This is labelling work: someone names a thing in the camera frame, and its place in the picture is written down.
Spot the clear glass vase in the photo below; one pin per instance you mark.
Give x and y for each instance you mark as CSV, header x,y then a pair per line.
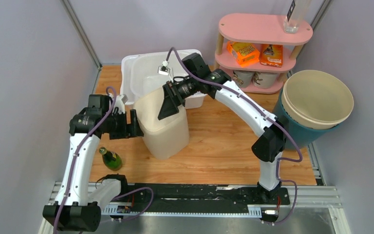
x,y
295,15

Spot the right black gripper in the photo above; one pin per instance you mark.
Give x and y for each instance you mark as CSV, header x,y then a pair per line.
x,y
169,107

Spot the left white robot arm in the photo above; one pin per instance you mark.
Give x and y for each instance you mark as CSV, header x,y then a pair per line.
x,y
80,161

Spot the cream rectangular bin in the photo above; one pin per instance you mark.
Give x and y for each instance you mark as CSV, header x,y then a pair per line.
x,y
163,138

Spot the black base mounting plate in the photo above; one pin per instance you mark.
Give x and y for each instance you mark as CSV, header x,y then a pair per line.
x,y
199,198

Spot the aluminium frame rail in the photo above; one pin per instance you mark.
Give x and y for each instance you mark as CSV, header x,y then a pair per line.
x,y
313,210

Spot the green glass bottle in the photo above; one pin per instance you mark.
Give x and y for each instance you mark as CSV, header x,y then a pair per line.
x,y
110,159

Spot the white plastic tub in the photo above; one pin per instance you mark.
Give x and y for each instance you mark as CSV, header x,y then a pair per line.
x,y
140,74

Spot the orange snack box left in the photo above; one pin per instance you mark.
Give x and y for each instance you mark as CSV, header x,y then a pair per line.
x,y
245,54

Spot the cream round bucket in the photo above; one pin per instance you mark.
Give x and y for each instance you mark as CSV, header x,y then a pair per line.
x,y
316,99

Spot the orange snack box right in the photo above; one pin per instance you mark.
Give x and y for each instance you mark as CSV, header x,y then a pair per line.
x,y
271,55

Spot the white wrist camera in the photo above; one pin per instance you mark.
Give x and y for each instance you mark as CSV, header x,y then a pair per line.
x,y
120,101
163,69

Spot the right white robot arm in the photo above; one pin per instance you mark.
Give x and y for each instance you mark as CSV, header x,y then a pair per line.
x,y
219,86

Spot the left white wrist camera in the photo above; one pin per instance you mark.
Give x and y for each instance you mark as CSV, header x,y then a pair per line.
x,y
120,101

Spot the teal round bucket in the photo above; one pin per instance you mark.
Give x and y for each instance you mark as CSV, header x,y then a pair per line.
x,y
301,135

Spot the pink three-tier shelf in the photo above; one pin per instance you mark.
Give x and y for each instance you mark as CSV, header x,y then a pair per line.
x,y
260,29

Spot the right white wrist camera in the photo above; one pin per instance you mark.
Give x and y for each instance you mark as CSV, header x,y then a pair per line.
x,y
163,69

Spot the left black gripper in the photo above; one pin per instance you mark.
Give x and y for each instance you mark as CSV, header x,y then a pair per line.
x,y
133,129

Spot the orange snack box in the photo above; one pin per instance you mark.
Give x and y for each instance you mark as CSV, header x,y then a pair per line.
x,y
245,54
271,55

